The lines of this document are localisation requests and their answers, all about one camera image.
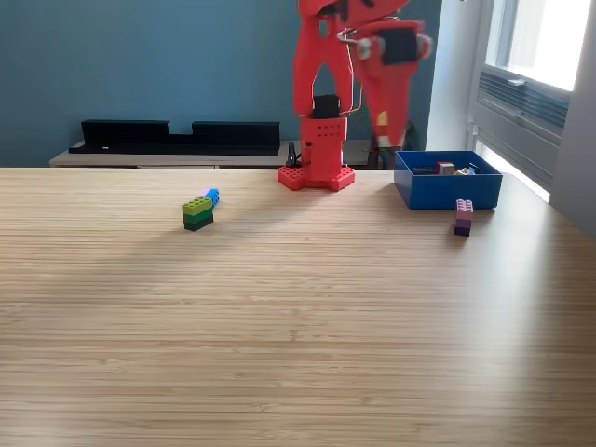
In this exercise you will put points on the grey dark green brick stack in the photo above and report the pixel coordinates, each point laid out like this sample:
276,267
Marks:
423,170

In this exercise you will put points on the yellow toy digger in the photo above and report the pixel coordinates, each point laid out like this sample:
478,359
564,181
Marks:
468,171

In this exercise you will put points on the blue plastic bin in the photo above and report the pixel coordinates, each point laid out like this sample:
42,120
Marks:
447,191

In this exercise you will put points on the pink purple brick stack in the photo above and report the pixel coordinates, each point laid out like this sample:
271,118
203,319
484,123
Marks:
464,219

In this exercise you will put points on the dark wooden chair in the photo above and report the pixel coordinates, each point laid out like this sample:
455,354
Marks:
379,158

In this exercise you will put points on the grey window radiator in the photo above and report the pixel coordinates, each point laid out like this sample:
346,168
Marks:
521,121

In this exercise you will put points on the white framed window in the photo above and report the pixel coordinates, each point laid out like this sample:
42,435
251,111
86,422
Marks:
549,37

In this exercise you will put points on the blue pink brick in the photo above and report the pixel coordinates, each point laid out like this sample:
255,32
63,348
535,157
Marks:
212,195

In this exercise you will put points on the black shelf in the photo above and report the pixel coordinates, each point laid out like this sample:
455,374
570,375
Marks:
139,135

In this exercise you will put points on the pale wooden sideboard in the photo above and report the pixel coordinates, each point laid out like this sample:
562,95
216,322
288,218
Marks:
139,160

